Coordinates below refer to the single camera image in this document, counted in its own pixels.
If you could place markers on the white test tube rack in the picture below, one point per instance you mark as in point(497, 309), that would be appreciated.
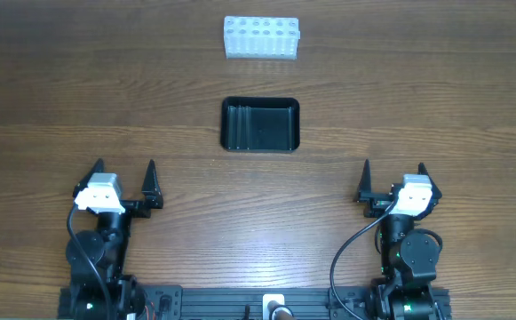
point(262, 42)

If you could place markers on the mounting rail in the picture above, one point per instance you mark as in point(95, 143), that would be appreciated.
point(222, 303)

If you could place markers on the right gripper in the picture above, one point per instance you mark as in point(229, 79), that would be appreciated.
point(378, 205)

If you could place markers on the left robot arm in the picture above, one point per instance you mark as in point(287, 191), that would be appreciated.
point(106, 235)

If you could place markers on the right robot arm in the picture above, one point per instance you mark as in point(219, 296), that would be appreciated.
point(410, 258)

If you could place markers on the clear test tube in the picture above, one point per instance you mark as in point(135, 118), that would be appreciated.
point(246, 129)
point(236, 129)
point(290, 129)

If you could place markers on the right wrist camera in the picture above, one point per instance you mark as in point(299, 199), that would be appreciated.
point(413, 195)

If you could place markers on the black tray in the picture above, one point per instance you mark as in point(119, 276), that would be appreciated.
point(268, 131)

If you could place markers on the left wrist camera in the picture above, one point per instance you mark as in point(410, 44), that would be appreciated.
point(100, 193)

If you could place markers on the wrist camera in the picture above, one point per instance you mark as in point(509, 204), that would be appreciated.
point(100, 193)
point(413, 195)

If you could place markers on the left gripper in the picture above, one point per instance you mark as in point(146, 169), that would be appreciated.
point(138, 208)

